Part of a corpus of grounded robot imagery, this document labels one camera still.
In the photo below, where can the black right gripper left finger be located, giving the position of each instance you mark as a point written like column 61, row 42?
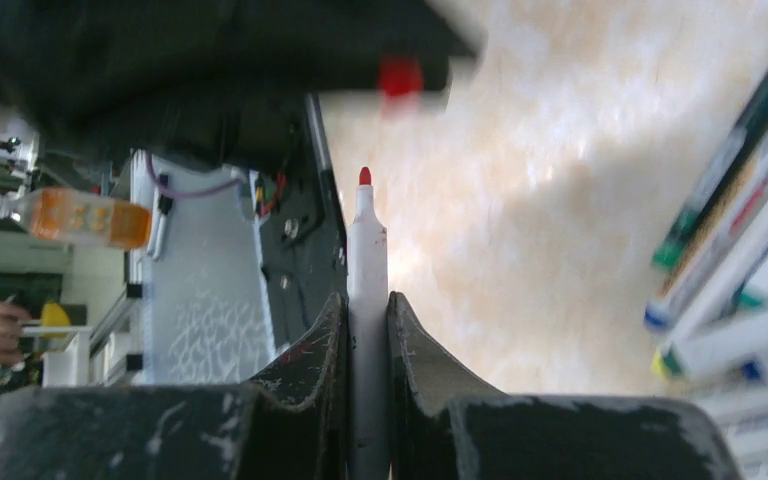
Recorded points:
column 282, row 423

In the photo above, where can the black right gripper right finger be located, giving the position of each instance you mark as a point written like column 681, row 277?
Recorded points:
column 450, row 424

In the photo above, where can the red white marker pen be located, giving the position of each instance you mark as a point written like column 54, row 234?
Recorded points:
column 368, row 292

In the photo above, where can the red pen cap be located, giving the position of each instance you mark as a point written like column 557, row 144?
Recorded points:
column 400, row 82

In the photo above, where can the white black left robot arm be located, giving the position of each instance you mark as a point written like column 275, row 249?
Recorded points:
column 205, row 84

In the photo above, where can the yellow cap marker pen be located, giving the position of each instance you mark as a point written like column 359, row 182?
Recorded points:
column 739, row 344

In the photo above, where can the blue cap marker pen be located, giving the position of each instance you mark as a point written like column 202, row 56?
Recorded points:
column 715, row 236

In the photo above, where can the green cap marker pen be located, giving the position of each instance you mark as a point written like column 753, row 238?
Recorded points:
column 744, row 135

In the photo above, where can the orange drink bottle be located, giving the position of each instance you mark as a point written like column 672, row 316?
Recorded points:
column 70, row 216

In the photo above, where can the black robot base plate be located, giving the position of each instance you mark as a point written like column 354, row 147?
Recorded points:
column 303, row 238

